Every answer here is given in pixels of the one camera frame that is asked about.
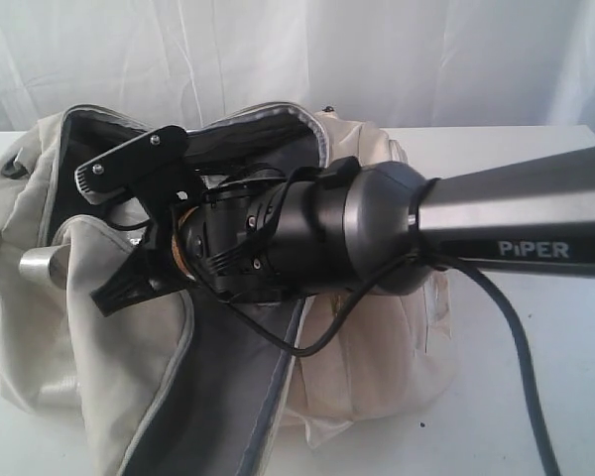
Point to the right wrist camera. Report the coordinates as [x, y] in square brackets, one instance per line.
[150, 168]

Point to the cream fabric duffel bag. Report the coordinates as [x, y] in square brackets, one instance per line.
[177, 385]

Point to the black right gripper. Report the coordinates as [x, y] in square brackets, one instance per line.
[150, 271]

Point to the white backdrop curtain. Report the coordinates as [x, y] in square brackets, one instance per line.
[395, 63]

